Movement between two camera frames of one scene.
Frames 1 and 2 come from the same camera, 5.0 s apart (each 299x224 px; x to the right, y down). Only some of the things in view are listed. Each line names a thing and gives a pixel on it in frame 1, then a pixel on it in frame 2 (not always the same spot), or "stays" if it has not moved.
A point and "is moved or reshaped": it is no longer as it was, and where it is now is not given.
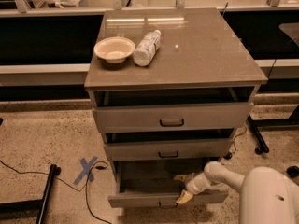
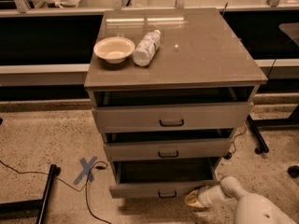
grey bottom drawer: (151, 184) is moved or reshaped
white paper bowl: (114, 49) stays
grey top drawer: (171, 108) stays
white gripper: (193, 186) → (206, 197)
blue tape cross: (87, 170) stays
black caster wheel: (292, 172) stays
